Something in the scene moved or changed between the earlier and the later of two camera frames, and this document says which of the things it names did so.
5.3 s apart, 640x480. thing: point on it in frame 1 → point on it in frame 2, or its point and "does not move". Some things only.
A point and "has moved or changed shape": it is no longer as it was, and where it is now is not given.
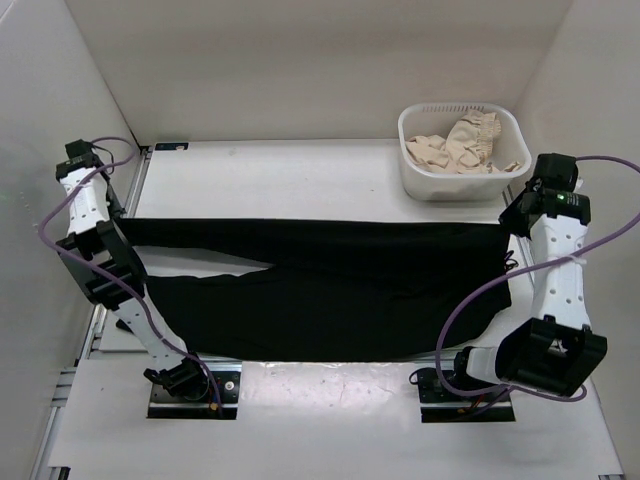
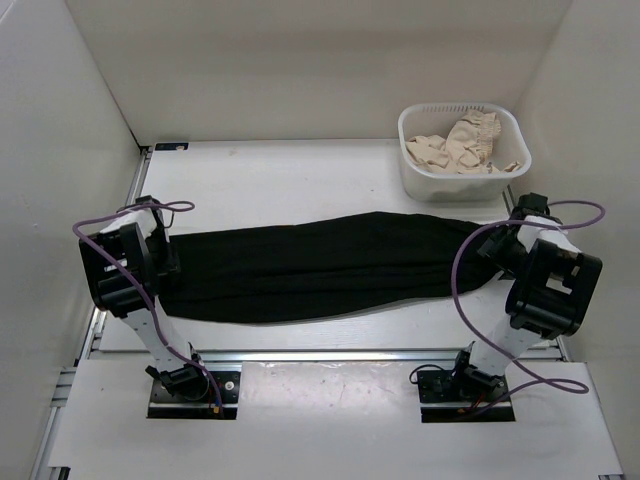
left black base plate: x=202 y=403 does not move
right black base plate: x=439 y=405 does not move
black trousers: x=330 y=284 has moved or changed shape
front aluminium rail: x=277 y=357 does not move
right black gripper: x=509 y=220 → x=510 y=266
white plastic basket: x=462 y=151 does not move
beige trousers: x=465 y=149 does not move
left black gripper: x=116 y=211 → x=172 y=263
